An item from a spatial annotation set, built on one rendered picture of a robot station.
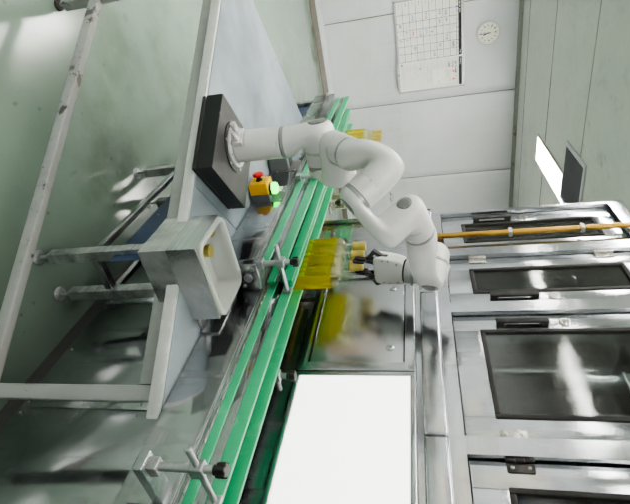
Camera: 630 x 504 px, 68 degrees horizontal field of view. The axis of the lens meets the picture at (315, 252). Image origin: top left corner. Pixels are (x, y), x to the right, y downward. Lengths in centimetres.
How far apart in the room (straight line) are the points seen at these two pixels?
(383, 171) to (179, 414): 73
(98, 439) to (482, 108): 673
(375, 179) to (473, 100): 629
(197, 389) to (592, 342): 108
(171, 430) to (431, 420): 61
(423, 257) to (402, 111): 616
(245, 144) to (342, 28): 582
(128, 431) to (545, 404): 111
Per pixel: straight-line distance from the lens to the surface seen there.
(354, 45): 718
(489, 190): 795
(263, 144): 141
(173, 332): 122
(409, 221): 115
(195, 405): 116
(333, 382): 134
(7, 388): 153
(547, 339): 153
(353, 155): 118
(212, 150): 135
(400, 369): 135
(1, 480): 161
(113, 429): 152
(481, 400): 135
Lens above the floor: 137
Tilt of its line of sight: 13 degrees down
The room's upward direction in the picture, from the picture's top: 87 degrees clockwise
